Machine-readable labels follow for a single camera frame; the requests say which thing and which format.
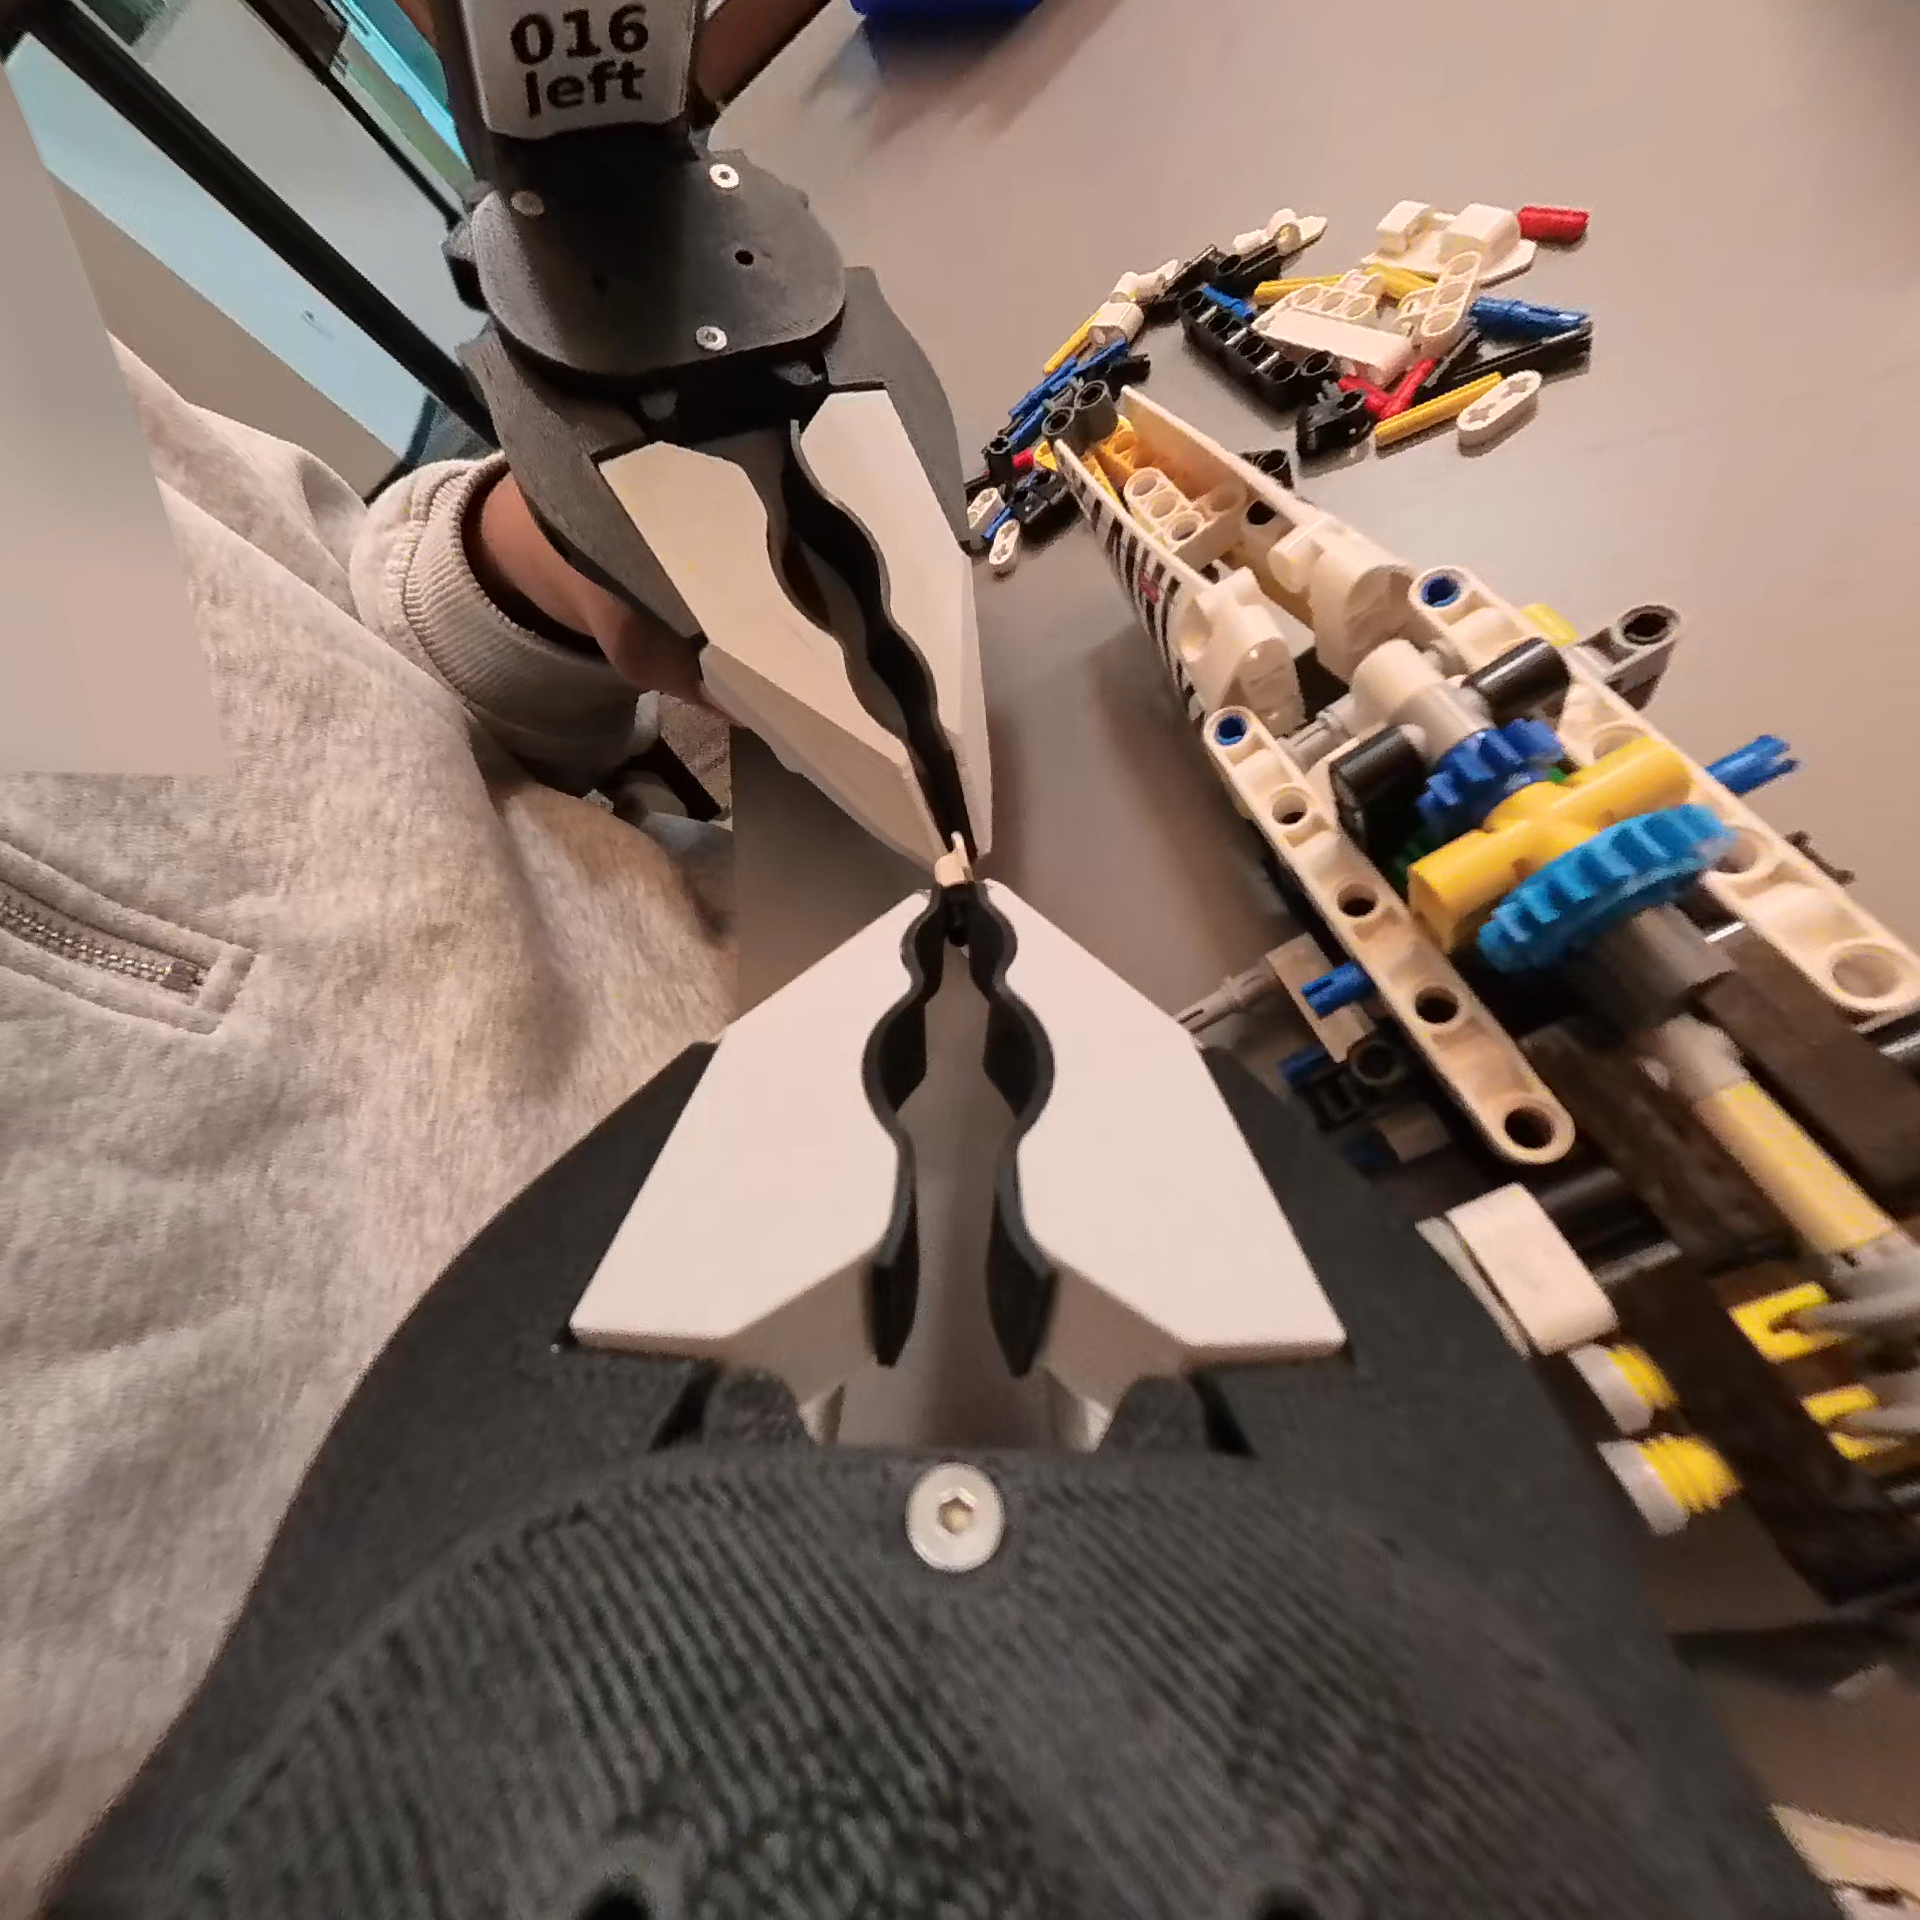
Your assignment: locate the large lego model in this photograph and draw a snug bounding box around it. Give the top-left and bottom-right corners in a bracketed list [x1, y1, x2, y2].
[1048, 385, 1920, 1644]

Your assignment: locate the person's left forearm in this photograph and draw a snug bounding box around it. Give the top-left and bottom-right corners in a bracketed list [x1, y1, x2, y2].
[353, 455, 729, 783]

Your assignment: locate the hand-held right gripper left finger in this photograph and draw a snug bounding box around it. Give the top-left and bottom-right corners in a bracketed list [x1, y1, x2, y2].
[570, 883, 957, 1439]

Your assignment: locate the black framed glass partition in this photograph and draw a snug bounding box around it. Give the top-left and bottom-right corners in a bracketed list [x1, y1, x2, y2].
[0, 0, 505, 506]

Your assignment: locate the person's left hand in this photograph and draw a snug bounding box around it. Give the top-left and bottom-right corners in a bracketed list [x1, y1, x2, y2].
[478, 481, 710, 707]

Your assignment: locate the person's beige sweatshirt torso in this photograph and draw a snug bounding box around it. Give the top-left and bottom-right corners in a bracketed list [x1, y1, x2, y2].
[0, 336, 745, 1920]

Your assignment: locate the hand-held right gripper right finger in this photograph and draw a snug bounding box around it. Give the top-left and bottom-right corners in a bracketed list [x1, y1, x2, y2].
[968, 883, 1350, 1421]

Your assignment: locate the pile of lego pieces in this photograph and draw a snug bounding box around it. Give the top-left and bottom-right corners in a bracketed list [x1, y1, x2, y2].
[960, 199, 1596, 583]

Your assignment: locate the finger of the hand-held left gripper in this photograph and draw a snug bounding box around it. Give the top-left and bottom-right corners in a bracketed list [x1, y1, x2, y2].
[786, 386, 1000, 873]
[596, 424, 962, 869]

